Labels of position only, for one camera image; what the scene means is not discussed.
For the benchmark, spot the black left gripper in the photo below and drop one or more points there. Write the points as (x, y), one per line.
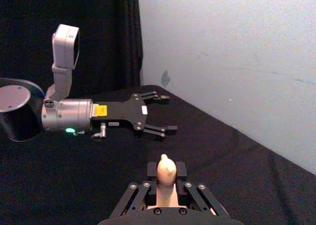
(123, 112)

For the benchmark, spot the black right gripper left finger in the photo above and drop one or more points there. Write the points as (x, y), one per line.
(139, 196)

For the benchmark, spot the small white three-armed plastic piece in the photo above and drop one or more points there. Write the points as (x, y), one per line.
(166, 171)

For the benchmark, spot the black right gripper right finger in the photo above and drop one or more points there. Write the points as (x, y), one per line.
(195, 196)

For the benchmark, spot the black table cloth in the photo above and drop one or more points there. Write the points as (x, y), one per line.
(61, 175)

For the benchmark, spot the black hanging backdrop cloth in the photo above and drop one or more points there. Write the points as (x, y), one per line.
(29, 12)

